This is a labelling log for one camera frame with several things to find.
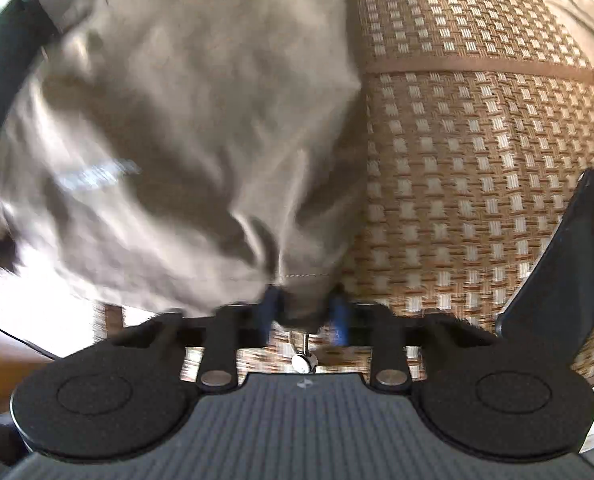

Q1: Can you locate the olive green jacket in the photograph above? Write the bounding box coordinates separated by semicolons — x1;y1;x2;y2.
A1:
0;0;594;375

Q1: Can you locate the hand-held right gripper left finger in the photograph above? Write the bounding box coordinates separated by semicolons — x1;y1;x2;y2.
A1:
108;285;282;392

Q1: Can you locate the dark grey sofa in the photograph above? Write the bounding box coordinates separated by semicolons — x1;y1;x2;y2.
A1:
0;0;62;281

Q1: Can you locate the woven rattan mat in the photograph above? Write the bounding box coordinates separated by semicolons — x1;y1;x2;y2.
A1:
94;0;594;381

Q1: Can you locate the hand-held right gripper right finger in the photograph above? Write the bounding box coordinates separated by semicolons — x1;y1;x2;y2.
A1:
327;285;500;392

